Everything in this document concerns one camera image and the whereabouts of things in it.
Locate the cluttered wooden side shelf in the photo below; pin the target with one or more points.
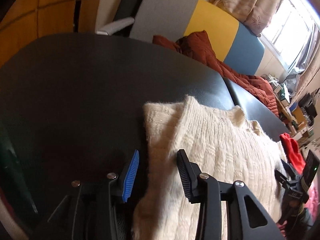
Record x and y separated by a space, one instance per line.
298 116

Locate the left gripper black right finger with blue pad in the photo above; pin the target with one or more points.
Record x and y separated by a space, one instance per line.
246 216

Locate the black rolled mat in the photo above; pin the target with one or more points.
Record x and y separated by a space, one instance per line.
130 2

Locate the rust red quilted jacket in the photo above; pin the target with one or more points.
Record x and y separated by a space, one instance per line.
198 47

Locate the cream knitted sweater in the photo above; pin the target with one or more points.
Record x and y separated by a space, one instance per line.
224 144

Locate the grey yellow blue sofa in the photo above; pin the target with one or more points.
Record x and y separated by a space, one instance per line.
231 41

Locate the orange wooden cabinet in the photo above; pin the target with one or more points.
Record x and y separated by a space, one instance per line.
28 20

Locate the pink ruffled fabric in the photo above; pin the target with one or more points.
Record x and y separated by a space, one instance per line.
313 201

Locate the red glove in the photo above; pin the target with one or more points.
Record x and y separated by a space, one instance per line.
291 149

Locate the beige starfish pattern curtain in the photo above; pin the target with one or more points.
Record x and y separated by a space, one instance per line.
256 15

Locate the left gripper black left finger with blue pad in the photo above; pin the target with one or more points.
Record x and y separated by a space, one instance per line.
89 211

